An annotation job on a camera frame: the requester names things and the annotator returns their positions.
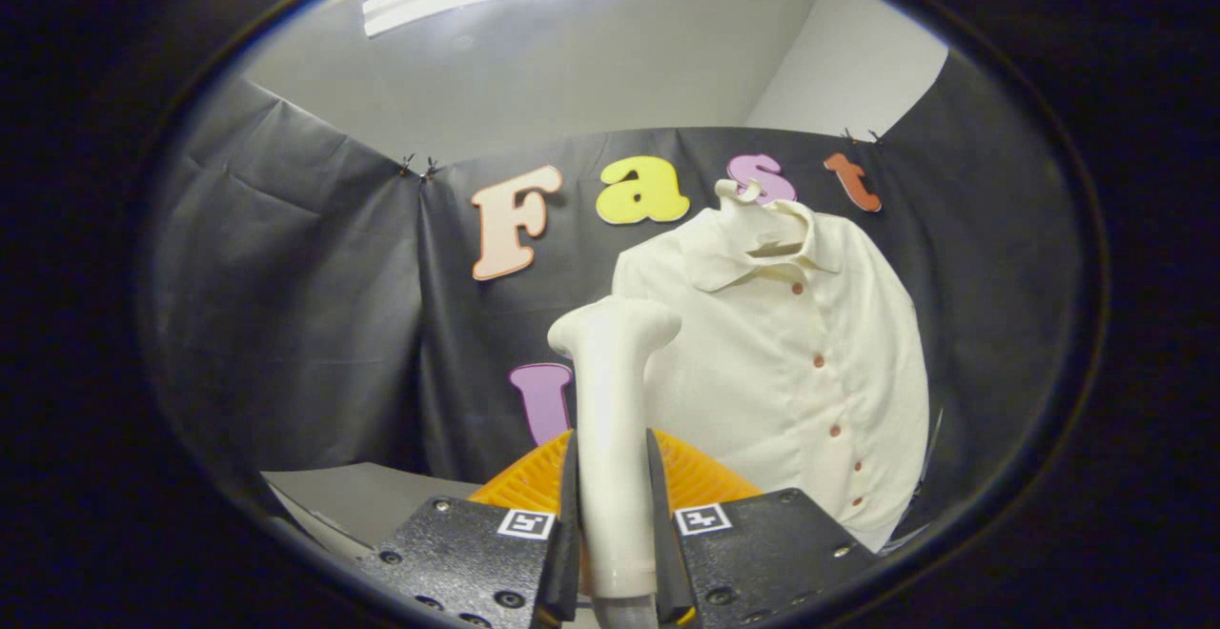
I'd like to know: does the black backdrop cloth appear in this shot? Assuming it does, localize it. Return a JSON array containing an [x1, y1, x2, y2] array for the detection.
[[143, 48, 1083, 554]]

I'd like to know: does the grey cabinet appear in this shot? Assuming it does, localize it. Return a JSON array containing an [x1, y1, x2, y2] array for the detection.
[[259, 462, 487, 558]]

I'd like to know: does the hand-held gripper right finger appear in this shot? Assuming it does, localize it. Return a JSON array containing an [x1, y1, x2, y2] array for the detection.
[[646, 429, 884, 629]]

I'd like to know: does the cream button shirt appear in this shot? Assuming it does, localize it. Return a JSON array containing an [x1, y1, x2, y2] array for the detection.
[[610, 195, 931, 554]]

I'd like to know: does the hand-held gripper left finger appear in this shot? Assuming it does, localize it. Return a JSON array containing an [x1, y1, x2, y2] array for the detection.
[[357, 429, 583, 629]]

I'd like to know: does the white clothes hanger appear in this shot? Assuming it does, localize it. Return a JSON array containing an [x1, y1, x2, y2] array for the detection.
[[714, 178, 811, 260]]

